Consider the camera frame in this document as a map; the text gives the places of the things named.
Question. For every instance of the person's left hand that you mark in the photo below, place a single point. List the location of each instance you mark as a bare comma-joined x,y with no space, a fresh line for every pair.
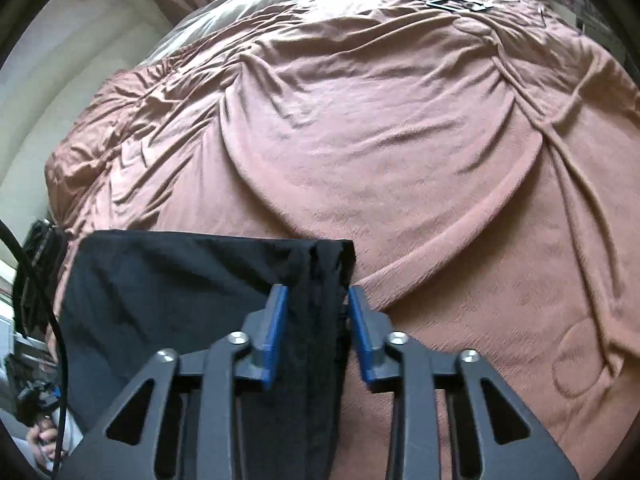
44,435

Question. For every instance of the brown blanket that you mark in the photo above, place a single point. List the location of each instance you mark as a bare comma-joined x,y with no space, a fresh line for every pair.
375,135

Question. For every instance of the beige pillow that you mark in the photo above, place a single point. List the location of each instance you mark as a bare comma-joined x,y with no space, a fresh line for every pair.
240,15

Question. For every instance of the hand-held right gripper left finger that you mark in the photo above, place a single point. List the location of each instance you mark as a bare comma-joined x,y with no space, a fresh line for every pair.
277,330

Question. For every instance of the black pants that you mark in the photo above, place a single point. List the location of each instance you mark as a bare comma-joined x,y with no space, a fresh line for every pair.
175,285

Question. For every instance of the white bedside cabinet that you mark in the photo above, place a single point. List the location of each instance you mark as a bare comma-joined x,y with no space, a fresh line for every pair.
580,15

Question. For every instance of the stack of folded black clothes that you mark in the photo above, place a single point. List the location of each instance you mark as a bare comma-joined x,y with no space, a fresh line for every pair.
42,270

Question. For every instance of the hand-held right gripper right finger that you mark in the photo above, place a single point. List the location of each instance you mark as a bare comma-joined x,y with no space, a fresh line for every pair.
357,335

